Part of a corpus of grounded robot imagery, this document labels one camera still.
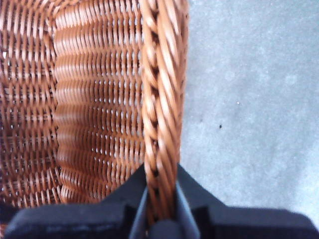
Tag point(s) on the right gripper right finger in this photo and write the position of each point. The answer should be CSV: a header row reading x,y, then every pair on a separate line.
x,y
249,224

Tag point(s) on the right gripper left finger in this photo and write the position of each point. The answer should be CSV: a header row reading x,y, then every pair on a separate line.
x,y
74,221

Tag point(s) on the brown wicker basket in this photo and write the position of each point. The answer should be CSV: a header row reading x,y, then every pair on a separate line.
x,y
99,99

